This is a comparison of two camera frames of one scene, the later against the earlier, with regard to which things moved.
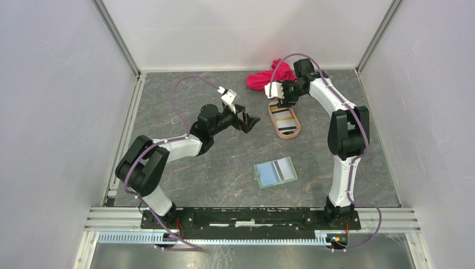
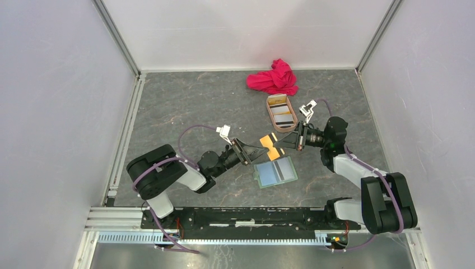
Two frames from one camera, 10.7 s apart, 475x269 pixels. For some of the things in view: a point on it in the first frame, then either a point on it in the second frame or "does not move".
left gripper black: [238, 124] → [237, 145]
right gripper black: [284, 103] → [293, 140]
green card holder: [275, 172] does not move
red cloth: [256, 81] does not move
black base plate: [254, 223] does not move
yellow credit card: [275, 108] → [272, 152]
